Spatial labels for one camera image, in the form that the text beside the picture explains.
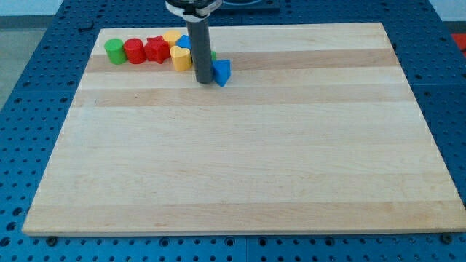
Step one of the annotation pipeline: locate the red cylinder block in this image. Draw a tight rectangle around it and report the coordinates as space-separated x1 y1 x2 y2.
123 38 146 64

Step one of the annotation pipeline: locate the blue triangle block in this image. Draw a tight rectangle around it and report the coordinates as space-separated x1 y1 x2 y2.
212 60 232 87

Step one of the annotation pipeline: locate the red star block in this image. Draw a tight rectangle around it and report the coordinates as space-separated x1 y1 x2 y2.
144 36 170 64

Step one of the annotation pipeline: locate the green cylinder block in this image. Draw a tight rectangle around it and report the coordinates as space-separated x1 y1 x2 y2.
104 39 127 65

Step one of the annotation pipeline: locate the grey cylindrical pointer rod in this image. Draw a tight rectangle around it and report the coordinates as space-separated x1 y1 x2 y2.
186 19 213 84

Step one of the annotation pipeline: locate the blue cube block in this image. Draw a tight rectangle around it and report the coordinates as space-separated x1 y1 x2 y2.
176 35 191 50

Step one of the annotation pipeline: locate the light wooden board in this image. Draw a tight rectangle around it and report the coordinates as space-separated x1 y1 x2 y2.
23 23 465 237

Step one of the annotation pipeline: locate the yellow hexagon block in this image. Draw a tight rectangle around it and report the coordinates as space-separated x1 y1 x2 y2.
162 30 182 47

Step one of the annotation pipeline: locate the robot arm flange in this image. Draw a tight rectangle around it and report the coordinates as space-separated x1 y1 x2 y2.
165 0 223 23

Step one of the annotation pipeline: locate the yellow heart block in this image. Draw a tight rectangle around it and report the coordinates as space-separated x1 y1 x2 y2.
170 46 192 71

